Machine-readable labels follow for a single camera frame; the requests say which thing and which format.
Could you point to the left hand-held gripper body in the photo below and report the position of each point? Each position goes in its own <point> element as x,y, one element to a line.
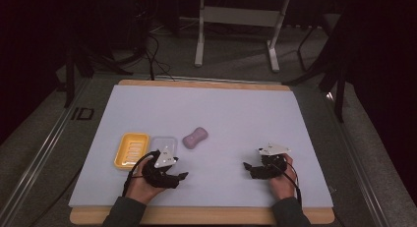
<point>160,168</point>

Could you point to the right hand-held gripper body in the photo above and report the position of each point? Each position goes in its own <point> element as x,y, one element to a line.
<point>270,161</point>

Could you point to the clear plastic soap dish lid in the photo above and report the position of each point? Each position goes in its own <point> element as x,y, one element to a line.
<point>164,143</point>

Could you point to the yellow soap dish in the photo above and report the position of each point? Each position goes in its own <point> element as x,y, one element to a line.
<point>131,150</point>

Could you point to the purple soap bar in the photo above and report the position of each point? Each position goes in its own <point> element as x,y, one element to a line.
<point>195,138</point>

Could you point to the person's left hand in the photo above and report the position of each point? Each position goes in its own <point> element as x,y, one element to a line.
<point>141,185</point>

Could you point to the person's right hand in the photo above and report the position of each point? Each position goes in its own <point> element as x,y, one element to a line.
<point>282,184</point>

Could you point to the white table mat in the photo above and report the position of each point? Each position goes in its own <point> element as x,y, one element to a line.
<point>203,148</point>

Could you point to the black tripod stand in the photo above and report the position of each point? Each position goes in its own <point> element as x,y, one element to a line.
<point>82,63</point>

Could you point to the white metal desk frame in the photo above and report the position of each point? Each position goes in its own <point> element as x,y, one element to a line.
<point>241,27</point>

